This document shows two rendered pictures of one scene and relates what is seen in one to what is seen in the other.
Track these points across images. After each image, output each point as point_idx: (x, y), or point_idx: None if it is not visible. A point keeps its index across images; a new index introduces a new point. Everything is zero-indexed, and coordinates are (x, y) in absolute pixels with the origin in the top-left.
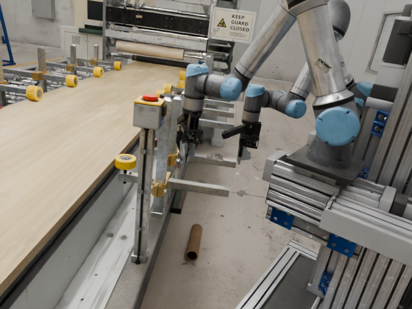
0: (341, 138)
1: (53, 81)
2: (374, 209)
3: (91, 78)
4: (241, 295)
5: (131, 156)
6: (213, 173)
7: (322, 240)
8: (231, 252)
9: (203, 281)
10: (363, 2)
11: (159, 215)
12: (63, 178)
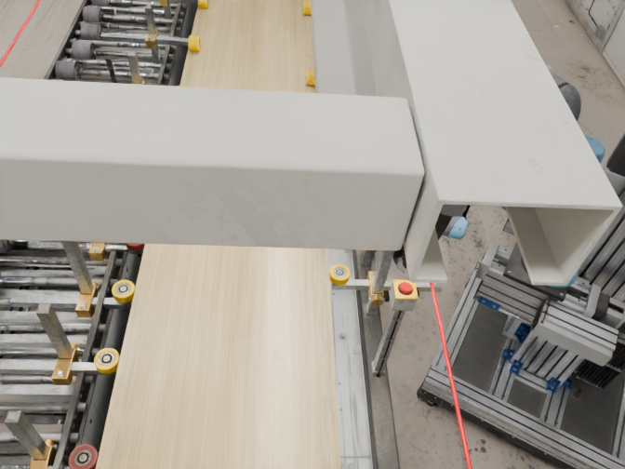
0: (560, 286)
1: (128, 63)
2: (579, 315)
3: (189, 58)
4: (428, 327)
5: (343, 267)
6: None
7: (528, 321)
8: (406, 273)
9: (386, 316)
10: None
11: (374, 314)
12: (305, 321)
